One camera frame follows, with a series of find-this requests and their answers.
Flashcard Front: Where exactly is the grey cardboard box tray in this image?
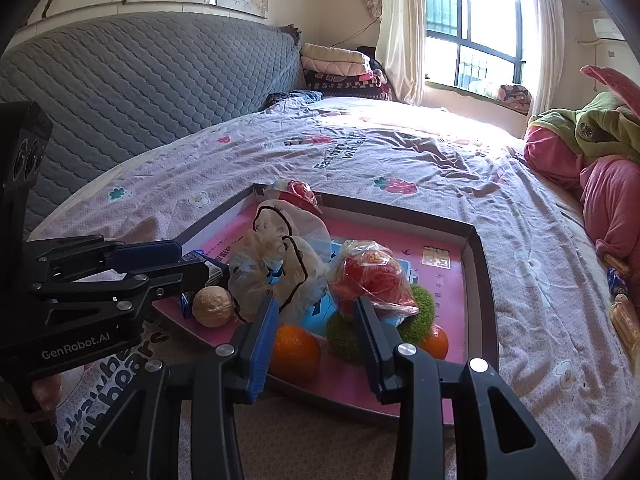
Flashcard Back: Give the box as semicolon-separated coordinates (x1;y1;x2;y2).
150;183;499;428

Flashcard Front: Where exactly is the brown walnut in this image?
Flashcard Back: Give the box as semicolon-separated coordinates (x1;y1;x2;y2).
192;285;236;329

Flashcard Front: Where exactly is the green fuzzy scrunchie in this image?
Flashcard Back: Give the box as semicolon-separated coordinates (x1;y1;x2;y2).
326;284;435;365

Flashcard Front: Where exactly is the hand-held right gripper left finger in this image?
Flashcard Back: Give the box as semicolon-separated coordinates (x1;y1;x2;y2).
65;296;280;480

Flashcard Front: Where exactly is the white air conditioner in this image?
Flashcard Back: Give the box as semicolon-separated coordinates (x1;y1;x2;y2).
591;17;626;41

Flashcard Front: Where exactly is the dark blue cloth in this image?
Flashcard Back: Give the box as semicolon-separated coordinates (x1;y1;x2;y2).
265;90;323;109

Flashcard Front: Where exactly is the white scrunchie with black trim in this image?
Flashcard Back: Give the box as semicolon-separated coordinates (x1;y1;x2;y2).
227;200;333;325

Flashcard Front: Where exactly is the black bag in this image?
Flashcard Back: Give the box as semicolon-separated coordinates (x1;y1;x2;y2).
356;46;384;69

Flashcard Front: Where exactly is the blue egg-shaped toy packet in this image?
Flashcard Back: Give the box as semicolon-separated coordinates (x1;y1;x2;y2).
325;240;421;331

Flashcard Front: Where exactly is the pink book with blue label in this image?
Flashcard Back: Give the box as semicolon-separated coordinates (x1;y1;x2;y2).
160;197;468;423

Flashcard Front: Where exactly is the small biscuit packet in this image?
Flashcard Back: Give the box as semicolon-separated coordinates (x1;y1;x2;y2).
600;252;631;274

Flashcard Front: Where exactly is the person's left hand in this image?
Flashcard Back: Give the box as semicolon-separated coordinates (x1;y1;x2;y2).
30;374;65;413

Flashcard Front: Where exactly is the patterned windowsill cushion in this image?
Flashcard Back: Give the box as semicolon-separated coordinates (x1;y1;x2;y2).
497;82;532;109

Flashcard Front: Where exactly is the pink quilt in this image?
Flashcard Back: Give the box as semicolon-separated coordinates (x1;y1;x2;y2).
522;125;640;281

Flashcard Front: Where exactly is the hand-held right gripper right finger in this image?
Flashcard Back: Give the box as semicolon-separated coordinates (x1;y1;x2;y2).
352;296;576;480

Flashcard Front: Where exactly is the dark framed window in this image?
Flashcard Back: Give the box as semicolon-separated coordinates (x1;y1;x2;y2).
422;0;538;94

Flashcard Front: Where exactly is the orange tangerine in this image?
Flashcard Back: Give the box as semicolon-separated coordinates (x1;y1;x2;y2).
417;324;449;361
268;325;322;382

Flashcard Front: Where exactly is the yellow biscuit packet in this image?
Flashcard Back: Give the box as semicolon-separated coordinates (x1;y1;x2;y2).
609;292;640;356

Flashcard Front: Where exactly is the small blue snack packet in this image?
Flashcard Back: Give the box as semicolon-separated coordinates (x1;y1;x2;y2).
607;267;632;296

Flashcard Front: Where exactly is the dark patterned folded blanket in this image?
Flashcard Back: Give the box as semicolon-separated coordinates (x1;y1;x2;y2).
304;69;391;102

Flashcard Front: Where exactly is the cream curtain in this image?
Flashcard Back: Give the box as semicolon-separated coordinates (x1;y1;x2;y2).
367;0;426;106
530;0;566;116

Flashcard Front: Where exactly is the red egg-shaped toy packet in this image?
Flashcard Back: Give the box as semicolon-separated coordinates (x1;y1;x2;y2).
263;179;323;216

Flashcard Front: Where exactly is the cream folded quilt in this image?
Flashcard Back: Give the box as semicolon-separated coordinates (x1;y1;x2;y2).
300;42;372;79

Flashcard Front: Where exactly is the grey quilted headboard cover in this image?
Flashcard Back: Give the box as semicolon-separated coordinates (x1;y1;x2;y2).
0;11;306;241

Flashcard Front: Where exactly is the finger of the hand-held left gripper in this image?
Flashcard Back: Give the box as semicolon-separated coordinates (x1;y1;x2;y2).
30;259;212;327
22;236;184;282

